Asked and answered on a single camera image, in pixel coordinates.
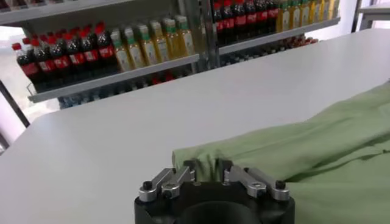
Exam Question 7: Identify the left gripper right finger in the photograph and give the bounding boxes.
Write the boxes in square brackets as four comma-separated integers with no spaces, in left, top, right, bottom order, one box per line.
[221,159,291,202]

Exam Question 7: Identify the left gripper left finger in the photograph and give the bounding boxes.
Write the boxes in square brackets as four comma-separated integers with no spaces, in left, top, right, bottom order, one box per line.
[138,159,198,204]

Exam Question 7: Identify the light green t-shirt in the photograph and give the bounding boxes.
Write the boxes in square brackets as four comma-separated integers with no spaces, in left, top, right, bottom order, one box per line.
[172,80,390,224]

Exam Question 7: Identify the grey metal shelf board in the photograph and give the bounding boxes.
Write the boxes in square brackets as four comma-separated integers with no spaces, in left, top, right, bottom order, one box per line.
[218,16,341,56]
[0,0,135,27]
[27,54,200,103]

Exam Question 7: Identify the yellow juice bottle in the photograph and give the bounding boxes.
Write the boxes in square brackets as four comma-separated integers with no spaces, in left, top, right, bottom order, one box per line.
[136,23,159,66]
[318,0,330,23]
[308,0,321,25]
[122,26,146,69]
[109,29,132,72]
[276,0,290,33]
[288,0,301,30]
[149,20,171,63]
[328,0,341,21]
[161,17,183,60]
[174,14,196,57]
[298,0,311,27]

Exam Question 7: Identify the grey metal shelving unit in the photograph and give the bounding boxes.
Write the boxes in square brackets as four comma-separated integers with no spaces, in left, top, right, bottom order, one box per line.
[0,0,219,110]
[200,0,342,66]

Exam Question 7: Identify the red-cap cola bottle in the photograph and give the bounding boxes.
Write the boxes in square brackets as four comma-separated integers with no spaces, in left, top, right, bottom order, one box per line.
[245,0,259,39]
[255,0,269,37]
[222,0,237,44]
[212,2,226,46]
[233,0,248,41]
[93,21,118,71]
[62,32,88,77]
[45,35,73,80]
[266,0,280,34]
[29,38,57,83]
[11,42,42,88]
[77,29,101,74]

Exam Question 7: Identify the black metal frame post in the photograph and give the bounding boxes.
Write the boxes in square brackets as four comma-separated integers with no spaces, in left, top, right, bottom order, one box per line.
[0,79,31,128]

